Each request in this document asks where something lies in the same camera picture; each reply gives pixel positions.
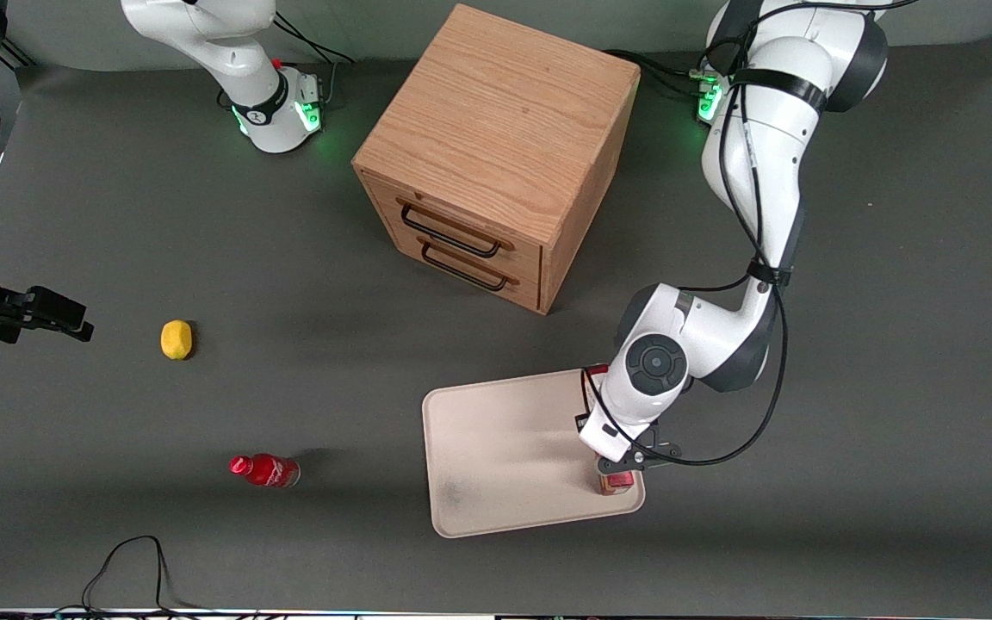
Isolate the cream plastic tray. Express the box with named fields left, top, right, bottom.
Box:
left=421, top=365, right=647, bottom=540

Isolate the yellow lemon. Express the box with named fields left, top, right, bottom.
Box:
left=160, top=319, right=194, bottom=361

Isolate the red cola bottle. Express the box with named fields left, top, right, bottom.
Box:
left=229, top=453, right=301, bottom=489

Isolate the wooden drawer front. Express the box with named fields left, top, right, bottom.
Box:
left=363, top=175, right=544, bottom=278
left=371, top=204, right=543, bottom=311

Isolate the wooden drawer cabinet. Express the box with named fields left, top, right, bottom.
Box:
left=351, top=3, right=642, bottom=315

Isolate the light grey wrist camera box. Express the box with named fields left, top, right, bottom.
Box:
left=576, top=412, right=648, bottom=463

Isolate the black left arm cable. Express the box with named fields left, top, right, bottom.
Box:
left=582, top=0, right=919, bottom=468

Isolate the black wire drawer handle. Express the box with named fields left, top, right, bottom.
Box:
left=397, top=198, right=516, bottom=259
left=418, top=237, right=520, bottom=292

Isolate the black looped table cable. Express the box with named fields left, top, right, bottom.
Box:
left=83, top=536, right=200, bottom=617

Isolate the black right base cable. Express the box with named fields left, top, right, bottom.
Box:
left=272, top=13, right=357, bottom=109

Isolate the black base cable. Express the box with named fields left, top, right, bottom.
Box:
left=604, top=47, right=716, bottom=97
left=272, top=13, right=357, bottom=109

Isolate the black left base cable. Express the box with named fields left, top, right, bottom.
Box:
left=604, top=47, right=716, bottom=97

